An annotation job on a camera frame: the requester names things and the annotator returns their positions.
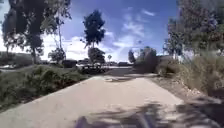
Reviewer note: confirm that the tall dark tree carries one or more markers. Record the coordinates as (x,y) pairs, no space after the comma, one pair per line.
(93,28)

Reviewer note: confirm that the dry dirt ground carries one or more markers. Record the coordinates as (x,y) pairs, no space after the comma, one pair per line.
(173,88)

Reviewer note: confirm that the low green bushes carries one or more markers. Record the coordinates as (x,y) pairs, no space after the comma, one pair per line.
(33,82)

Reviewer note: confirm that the pale concrete path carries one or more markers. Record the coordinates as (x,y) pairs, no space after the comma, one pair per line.
(100,100)

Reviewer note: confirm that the trees and dry bushes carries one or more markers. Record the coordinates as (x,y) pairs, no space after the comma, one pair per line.
(200,53)

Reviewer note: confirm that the group of tall trees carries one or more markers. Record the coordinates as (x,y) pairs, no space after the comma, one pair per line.
(28,26)

